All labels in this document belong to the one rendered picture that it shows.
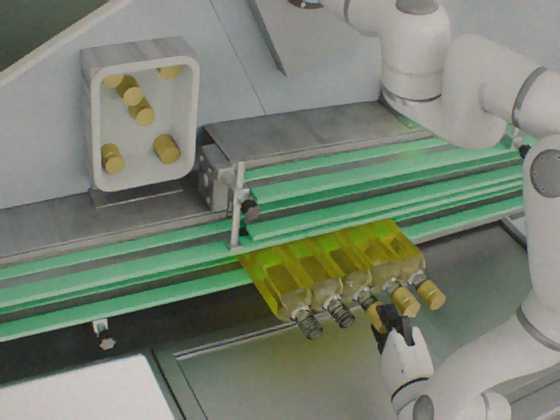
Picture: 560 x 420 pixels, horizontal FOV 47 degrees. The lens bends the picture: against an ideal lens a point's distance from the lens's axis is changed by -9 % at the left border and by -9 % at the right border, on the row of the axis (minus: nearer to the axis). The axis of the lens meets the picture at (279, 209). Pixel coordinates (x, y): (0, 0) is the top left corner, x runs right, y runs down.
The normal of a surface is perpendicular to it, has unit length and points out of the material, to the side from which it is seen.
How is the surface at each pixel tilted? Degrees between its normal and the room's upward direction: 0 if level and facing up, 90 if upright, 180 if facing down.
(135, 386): 90
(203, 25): 0
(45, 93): 0
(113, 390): 90
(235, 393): 90
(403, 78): 56
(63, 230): 90
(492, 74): 78
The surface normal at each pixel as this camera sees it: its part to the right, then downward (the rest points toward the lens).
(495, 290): 0.10, -0.79
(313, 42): 0.46, 0.61
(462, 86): -0.71, 0.43
